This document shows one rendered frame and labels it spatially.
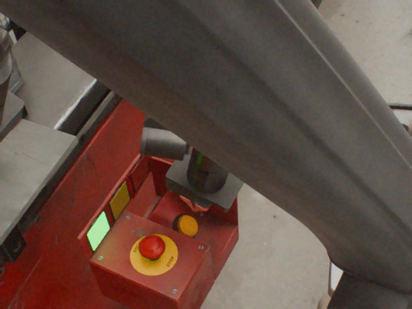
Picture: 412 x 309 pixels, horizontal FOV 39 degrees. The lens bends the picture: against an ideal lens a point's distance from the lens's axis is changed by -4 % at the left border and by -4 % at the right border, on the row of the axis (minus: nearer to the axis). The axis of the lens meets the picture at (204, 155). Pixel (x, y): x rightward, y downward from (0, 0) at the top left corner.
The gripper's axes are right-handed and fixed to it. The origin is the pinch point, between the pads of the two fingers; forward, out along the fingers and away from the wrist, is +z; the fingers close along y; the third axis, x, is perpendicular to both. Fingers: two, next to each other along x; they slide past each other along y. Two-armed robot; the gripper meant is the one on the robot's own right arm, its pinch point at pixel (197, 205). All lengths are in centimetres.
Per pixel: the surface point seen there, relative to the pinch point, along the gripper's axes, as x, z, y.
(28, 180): 18.1, -18.4, 16.9
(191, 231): 1.3, 6.1, -0.6
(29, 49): -13.1, 1.5, 42.1
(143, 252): 12.1, -2.1, 2.9
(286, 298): -28, 74, -27
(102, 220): 10.6, -1.5, 10.8
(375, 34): -154, 79, -18
